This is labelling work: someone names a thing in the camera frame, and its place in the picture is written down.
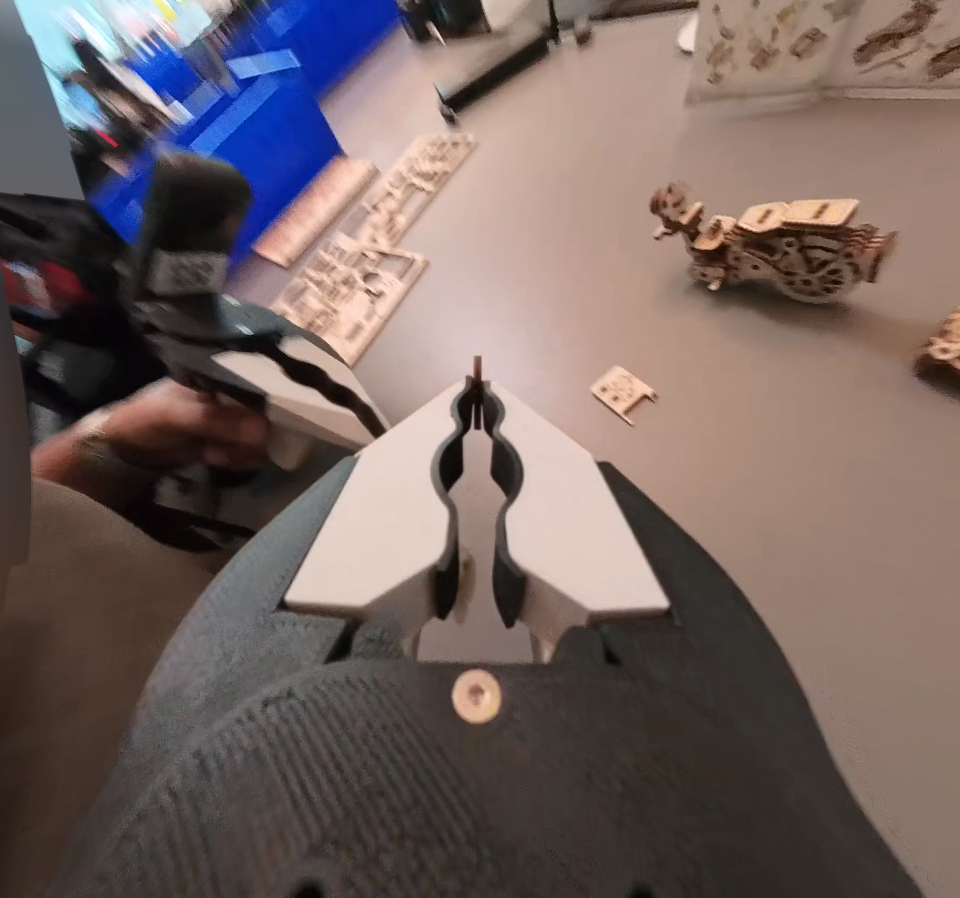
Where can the black stand with pole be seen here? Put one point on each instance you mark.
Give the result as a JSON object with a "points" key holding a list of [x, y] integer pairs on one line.
{"points": [[495, 69]]}

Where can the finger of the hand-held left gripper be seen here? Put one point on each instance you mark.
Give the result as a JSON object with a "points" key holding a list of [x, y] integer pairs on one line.
{"points": [[319, 354], [300, 407]]}

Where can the small white object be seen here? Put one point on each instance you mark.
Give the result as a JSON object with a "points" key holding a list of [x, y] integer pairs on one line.
{"points": [[688, 34]]}

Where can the wooden motorcycle model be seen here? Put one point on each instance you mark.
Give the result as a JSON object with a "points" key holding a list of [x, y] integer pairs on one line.
{"points": [[787, 245]]}

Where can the blue counter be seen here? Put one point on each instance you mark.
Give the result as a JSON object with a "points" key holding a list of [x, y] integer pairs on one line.
{"points": [[255, 103]]}

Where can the plain wooden board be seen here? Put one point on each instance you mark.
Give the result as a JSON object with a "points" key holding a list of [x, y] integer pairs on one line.
{"points": [[319, 212]]}

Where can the person's left forearm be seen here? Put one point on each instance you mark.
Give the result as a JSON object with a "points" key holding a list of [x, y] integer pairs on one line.
{"points": [[56, 455]]}

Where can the person's left hand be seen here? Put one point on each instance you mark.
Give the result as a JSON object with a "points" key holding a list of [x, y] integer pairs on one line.
{"points": [[165, 425]]}

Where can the small wooden puzzle piece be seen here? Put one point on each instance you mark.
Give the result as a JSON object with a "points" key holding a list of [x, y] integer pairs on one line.
{"points": [[477, 395]]}

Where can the grey desk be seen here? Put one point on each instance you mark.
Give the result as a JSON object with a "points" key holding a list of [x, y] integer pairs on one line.
{"points": [[600, 163]]}

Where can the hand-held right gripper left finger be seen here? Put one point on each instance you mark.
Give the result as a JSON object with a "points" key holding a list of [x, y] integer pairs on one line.
{"points": [[375, 530]]}

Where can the black and red bag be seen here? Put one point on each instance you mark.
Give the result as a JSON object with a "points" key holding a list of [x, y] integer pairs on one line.
{"points": [[67, 290]]}

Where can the wooden piece with round engravings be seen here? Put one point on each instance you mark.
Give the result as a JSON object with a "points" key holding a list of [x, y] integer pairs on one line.
{"points": [[619, 392]]}

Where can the wooden puzzle parts sheet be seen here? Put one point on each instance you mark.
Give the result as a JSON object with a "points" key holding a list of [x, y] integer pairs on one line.
{"points": [[420, 185], [352, 298]]}

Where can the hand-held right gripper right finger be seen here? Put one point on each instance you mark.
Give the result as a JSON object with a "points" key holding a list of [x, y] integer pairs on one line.
{"points": [[577, 538]]}

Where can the person's beige clothing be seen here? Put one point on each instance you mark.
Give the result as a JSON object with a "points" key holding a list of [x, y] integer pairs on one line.
{"points": [[97, 650]]}

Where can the printed instruction sheet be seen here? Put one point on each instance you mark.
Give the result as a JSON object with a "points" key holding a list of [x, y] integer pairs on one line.
{"points": [[810, 13]]}

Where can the small wooden model assembly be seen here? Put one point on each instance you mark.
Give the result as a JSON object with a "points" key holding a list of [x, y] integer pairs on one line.
{"points": [[941, 350]]}

